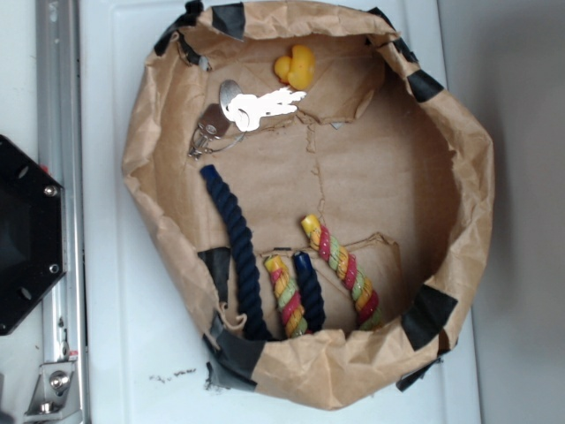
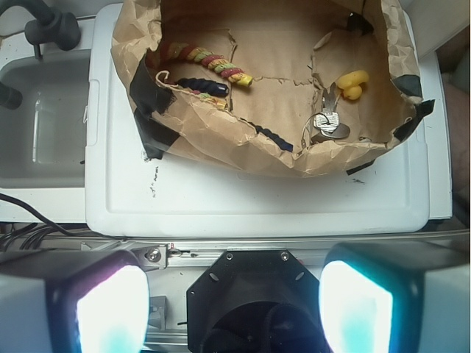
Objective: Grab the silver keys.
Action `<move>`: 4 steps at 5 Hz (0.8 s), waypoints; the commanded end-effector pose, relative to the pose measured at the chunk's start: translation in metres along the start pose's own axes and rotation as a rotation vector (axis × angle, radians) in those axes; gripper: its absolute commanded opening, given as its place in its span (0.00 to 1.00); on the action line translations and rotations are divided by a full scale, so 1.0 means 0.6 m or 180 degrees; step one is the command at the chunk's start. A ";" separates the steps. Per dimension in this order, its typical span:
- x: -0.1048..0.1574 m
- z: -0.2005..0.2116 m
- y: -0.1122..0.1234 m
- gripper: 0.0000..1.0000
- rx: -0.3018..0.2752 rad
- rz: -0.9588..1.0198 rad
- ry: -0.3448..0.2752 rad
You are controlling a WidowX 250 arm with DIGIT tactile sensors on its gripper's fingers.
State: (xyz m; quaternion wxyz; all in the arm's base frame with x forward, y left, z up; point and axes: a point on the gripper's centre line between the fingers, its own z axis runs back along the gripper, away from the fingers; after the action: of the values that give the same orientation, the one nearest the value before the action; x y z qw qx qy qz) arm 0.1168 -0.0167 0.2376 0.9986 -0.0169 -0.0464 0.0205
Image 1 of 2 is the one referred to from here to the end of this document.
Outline brown paper bag bin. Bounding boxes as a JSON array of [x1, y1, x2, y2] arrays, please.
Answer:
[[122, 1, 494, 410]]

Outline yellow rubber duck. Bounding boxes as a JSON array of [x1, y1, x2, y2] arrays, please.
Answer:
[[274, 44, 316, 90]]

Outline dark blue rope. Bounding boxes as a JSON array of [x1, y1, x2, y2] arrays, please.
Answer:
[[200, 163, 327, 342]]

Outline multicolour twisted rope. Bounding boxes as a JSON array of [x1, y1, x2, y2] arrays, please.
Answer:
[[263, 214, 384, 340]]

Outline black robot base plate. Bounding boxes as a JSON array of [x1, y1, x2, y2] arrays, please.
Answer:
[[1, 136, 65, 336]]

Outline silver corner bracket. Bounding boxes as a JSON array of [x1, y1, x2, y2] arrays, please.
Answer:
[[24, 361, 80, 422]]

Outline aluminium frame rail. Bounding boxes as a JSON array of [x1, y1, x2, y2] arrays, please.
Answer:
[[35, 1, 91, 423]]

